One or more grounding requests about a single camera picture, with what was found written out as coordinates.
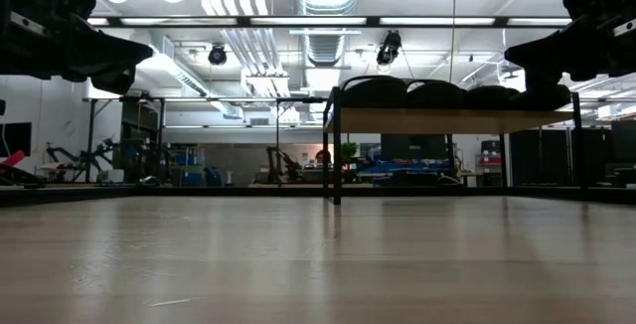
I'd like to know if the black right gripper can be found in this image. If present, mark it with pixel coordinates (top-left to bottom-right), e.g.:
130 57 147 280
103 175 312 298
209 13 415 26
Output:
503 0 636 92

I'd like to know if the black background monitor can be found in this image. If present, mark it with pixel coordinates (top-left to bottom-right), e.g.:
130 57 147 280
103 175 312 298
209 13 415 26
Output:
380 133 448 162

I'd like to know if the small green background plant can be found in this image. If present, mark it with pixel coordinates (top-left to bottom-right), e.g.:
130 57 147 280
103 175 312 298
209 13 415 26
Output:
340 141 359 166

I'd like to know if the black aluminium frame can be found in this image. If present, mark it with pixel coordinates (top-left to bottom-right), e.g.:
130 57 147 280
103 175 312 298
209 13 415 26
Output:
0 184 327 209
342 184 636 205

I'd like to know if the black wall screen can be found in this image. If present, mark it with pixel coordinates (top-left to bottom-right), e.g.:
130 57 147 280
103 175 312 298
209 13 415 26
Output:
0 122 33 159

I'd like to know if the black background rig frame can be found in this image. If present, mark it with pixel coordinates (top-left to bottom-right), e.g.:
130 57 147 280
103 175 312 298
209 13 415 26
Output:
81 94 329 186

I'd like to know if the black ceiling spotlight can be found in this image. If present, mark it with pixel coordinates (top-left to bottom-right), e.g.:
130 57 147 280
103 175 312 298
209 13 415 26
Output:
207 43 229 67
376 29 403 67

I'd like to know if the black partition panel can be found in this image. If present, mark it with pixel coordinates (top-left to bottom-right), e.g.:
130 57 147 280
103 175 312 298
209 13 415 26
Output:
511 127 587 189

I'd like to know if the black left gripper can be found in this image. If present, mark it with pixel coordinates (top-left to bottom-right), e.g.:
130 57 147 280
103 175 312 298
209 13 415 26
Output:
0 0 155 96

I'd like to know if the wooden shelf with black legs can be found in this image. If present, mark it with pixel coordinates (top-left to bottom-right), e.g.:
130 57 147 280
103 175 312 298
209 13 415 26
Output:
321 84 586 206

